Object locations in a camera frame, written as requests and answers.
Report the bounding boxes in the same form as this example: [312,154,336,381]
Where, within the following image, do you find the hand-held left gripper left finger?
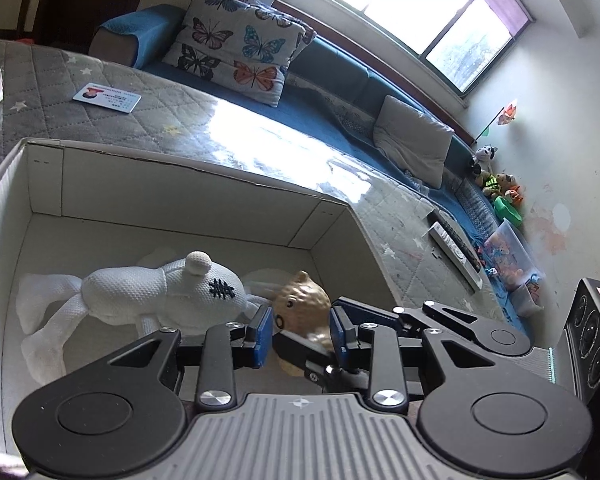
[107,305,273,411]

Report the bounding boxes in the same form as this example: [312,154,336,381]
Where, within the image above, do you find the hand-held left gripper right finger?
[329,305,486,408]

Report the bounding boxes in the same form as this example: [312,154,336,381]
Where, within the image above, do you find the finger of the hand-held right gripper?
[331,296,486,341]
[272,330,342,392]

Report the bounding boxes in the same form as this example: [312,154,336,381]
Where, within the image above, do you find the brown bear toy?
[271,270,333,363]

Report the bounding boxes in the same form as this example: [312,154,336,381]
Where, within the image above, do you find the cardboard box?
[0,137,397,461]

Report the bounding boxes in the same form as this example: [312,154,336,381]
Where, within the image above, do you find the grey quilted desktop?
[0,40,513,480]

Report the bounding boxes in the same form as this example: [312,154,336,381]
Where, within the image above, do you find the white remote control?
[426,210,484,292]

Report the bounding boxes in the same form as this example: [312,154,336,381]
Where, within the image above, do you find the clear plastic container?
[475,220,548,293]

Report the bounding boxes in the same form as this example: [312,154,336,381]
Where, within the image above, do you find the black remote control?
[439,211,482,270]

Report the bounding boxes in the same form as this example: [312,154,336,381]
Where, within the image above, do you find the white plush bear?
[16,251,271,382]

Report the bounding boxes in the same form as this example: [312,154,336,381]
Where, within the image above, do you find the green bowl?
[492,195,526,223]

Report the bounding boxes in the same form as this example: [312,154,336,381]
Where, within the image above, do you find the grey pillow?
[372,95,455,190]

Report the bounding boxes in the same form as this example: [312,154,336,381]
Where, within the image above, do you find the black and white cow plush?
[469,144,500,175]

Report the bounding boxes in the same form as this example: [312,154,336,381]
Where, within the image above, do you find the colourful pinwheel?
[475,101,521,143]

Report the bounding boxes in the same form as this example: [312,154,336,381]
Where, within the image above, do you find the blue sofa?
[87,4,533,323]

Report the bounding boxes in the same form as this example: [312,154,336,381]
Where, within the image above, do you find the id card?
[72,82,142,114]

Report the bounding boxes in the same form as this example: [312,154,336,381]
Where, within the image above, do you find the butterfly print pillow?
[161,0,307,107]
[214,0,319,63]

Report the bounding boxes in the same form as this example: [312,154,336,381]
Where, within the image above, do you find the window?
[274,0,533,107]

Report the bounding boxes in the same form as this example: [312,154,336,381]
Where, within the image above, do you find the purple curtain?
[480,0,529,32]

